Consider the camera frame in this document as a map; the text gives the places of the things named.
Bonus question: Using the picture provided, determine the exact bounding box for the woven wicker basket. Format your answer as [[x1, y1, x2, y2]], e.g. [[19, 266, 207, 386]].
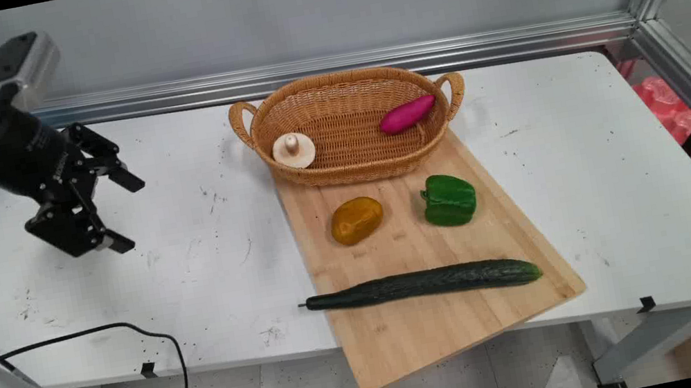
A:
[[224, 51, 478, 204]]

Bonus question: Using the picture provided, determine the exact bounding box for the long dark green cucumber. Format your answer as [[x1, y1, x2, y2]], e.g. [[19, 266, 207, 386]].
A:
[[296, 250, 544, 322]]

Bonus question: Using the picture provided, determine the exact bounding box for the green bell pepper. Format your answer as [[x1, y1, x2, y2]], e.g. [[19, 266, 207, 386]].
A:
[[418, 168, 482, 231]]

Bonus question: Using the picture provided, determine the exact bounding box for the beige mushroom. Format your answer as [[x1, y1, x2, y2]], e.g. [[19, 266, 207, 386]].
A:
[[269, 130, 319, 174]]

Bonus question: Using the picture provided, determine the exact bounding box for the horizontal aluminium frame rail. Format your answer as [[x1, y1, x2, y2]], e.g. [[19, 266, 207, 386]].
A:
[[25, 0, 641, 142]]

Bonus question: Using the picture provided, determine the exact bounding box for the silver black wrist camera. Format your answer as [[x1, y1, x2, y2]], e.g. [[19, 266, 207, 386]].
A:
[[0, 28, 69, 116]]

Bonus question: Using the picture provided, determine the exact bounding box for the purple sweet potato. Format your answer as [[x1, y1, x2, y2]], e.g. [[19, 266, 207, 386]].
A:
[[375, 93, 442, 137]]

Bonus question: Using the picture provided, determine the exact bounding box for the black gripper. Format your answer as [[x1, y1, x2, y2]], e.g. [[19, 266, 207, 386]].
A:
[[0, 73, 157, 275]]

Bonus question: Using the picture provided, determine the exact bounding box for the wooden cutting board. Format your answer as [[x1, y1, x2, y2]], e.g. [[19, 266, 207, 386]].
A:
[[269, 108, 599, 388]]

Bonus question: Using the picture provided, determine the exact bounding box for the yellow brown potato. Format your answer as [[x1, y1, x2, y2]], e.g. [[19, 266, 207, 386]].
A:
[[327, 193, 389, 249]]

